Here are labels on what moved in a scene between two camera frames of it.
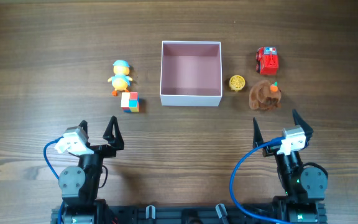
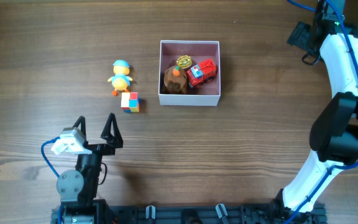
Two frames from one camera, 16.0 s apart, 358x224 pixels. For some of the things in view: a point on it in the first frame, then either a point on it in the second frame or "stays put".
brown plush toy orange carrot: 265,94 -> 174,79
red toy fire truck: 266,61 -> 205,71
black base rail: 191,214 stays put
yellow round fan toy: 237,82 -> 184,61
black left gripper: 109,151 stays put
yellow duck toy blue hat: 121,81 stays put
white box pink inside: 191,73 stays put
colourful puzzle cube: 130,102 stays put
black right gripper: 297,121 -> 297,37
